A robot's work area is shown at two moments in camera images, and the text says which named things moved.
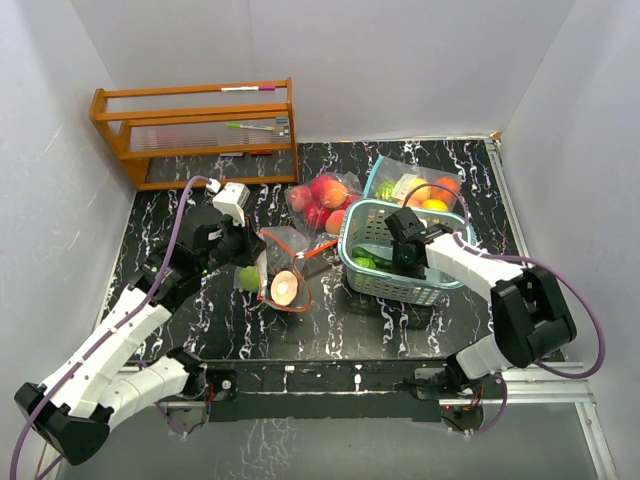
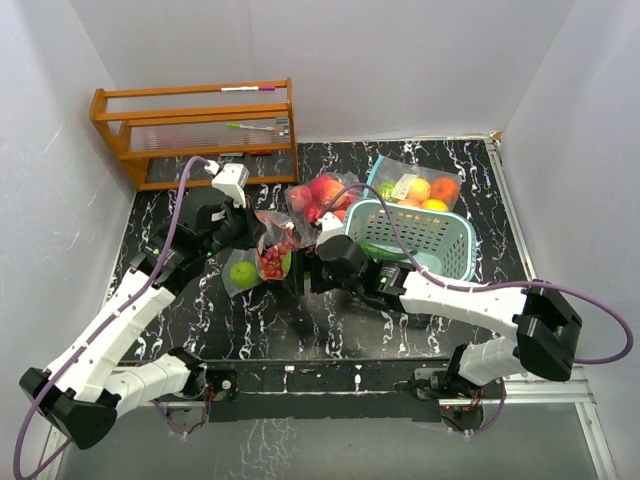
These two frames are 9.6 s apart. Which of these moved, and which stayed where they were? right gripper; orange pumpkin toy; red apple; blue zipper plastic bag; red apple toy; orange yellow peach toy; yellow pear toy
Moved: right gripper
Stayed: orange yellow peach toy; orange pumpkin toy; blue zipper plastic bag; red apple toy; red apple; yellow pear toy
